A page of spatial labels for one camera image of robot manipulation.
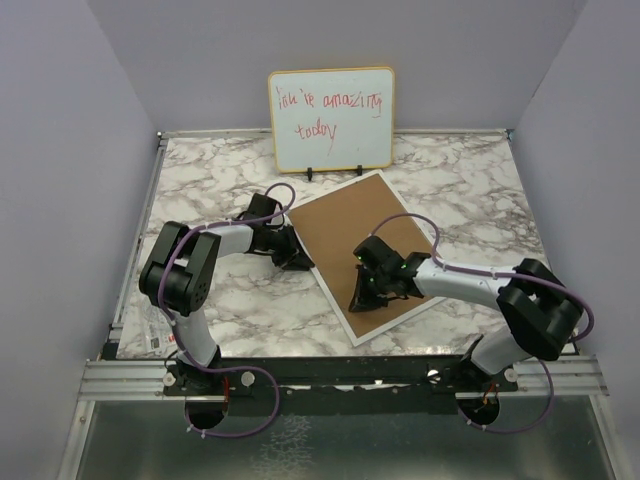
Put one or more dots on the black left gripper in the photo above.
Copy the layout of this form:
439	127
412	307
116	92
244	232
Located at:
291	259

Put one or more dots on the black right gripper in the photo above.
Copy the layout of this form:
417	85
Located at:
363	300

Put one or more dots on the white picture frame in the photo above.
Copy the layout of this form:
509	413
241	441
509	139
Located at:
350	330

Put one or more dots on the brown backing board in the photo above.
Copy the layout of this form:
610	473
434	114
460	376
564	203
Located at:
360	225

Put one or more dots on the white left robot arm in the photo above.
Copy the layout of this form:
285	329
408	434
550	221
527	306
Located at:
178	274

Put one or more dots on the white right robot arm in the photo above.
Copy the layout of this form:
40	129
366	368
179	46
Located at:
539	311

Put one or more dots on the black whiteboard stand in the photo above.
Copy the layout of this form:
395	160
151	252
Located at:
356	171

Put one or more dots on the yellow-rimmed whiteboard with writing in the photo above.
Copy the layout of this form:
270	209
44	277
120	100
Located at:
332	119

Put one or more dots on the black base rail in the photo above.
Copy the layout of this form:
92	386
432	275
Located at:
326	386

